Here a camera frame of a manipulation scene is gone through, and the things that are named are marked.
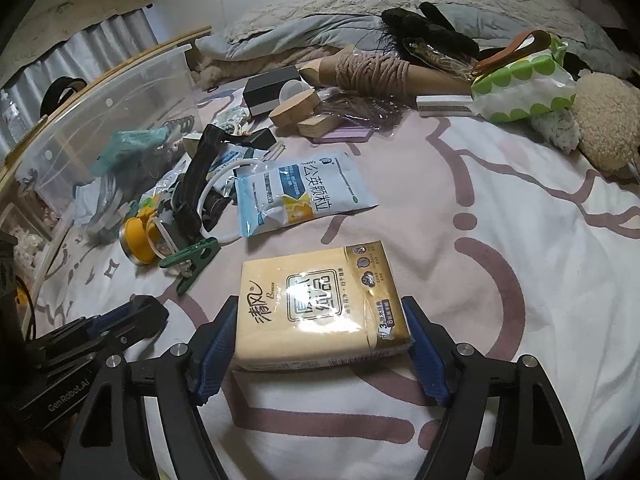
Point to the white dress doll in case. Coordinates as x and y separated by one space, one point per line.
28 251

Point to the clear plastic cup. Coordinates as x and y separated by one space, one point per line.
294 90

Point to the teal plastic bag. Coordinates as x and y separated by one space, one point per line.
125 144

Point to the white matchbox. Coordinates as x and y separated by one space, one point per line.
445 106

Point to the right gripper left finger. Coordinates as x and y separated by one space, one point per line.
111 438

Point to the grey curtain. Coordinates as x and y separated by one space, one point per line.
87 55

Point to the purple notepad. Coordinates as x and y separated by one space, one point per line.
347 134

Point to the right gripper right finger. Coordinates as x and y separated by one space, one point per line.
532 437

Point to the black sun visor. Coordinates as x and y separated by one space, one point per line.
59 92

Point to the green clothespin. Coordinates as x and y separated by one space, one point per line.
191 261

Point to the clear water bottle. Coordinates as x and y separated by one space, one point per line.
13 126

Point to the brown hair claw clip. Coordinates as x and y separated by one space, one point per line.
179 126

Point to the beige fluffy plush toy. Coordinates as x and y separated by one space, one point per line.
606 110

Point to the black gift box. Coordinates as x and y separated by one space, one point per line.
261 92

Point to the green dotted plastic bag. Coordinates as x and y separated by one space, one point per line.
524 79

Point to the clear plastic storage bin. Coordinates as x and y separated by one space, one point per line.
100 145

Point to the wooden bedside shelf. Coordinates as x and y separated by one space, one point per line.
75 85

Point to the yellow tissue pack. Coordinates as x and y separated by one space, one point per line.
328 308

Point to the small wooden block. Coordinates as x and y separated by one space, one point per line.
318 125

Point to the cardboard cone with rope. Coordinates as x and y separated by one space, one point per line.
380 75

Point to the blue white medicine sachet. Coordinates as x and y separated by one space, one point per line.
276 195

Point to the yellow grey headlamp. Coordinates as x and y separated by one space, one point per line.
140 238

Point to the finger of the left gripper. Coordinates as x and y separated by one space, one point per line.
66 361

